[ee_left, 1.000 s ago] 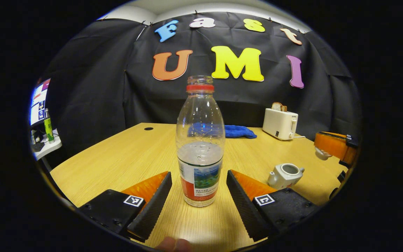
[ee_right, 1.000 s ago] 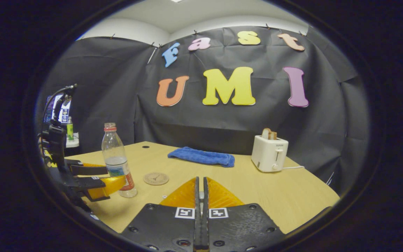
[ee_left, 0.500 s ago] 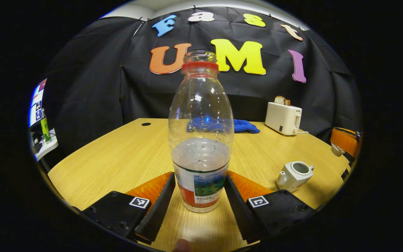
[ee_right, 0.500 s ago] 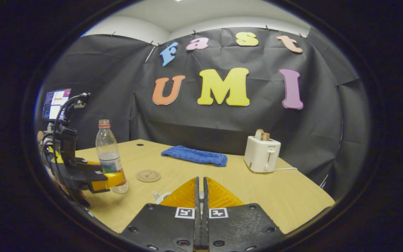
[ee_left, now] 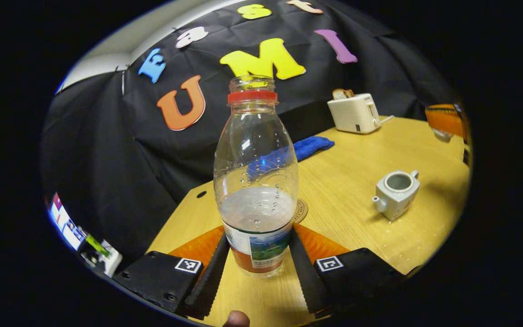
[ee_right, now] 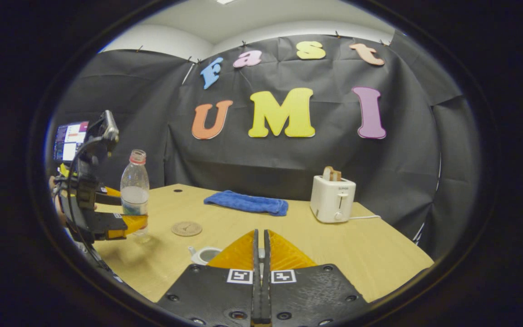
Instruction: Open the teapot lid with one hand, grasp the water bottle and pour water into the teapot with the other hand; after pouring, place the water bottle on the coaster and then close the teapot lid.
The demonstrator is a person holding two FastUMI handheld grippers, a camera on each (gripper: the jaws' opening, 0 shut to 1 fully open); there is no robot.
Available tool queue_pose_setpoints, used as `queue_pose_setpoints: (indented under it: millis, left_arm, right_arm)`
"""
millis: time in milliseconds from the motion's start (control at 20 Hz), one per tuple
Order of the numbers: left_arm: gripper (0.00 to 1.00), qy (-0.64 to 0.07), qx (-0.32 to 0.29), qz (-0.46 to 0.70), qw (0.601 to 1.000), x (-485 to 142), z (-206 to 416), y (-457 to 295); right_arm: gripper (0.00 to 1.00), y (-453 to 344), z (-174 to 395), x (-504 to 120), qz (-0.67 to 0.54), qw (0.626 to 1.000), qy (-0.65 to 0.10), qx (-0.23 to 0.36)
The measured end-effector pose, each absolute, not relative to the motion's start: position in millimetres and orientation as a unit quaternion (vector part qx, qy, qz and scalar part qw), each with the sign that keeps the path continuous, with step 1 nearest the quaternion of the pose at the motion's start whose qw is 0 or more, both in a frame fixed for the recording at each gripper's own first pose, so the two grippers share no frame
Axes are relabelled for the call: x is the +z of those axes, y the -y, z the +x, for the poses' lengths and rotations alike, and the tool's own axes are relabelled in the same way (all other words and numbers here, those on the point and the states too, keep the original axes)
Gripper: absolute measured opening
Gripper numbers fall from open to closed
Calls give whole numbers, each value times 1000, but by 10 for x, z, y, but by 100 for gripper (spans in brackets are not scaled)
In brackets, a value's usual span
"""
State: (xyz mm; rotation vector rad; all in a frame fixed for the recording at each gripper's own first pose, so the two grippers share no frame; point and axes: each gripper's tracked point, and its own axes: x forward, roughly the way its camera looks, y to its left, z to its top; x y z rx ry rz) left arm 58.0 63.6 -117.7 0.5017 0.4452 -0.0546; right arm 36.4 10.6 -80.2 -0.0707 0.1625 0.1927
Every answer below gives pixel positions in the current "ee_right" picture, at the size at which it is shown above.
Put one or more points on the blue towel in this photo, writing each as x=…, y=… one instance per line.
x=248, y=203

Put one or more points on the round cork coaster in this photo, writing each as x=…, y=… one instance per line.
x=186, y=228

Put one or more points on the clear plastic water bottle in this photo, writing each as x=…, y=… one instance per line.
x=134, y=181

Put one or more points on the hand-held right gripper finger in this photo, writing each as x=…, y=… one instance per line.
x=266, y=295
x=256, y=295

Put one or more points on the ceiling light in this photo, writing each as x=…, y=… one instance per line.
x=225, y=2

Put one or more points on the computer monitor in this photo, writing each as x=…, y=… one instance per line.
x=68, y=143

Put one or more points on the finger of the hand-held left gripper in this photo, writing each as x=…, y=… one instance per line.
x=130, y=225
x=107, y=196

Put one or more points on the white toaster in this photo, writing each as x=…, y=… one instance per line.
x=332, y=200

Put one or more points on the white teacup lid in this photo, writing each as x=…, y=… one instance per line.
x=261, y=261

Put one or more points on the white ceramic teacup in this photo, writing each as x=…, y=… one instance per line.
x=202, y=255

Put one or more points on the black backdrop cloth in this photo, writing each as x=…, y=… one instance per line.
x=288, y=163

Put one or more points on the toast slices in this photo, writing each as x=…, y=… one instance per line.
x=329, y=174

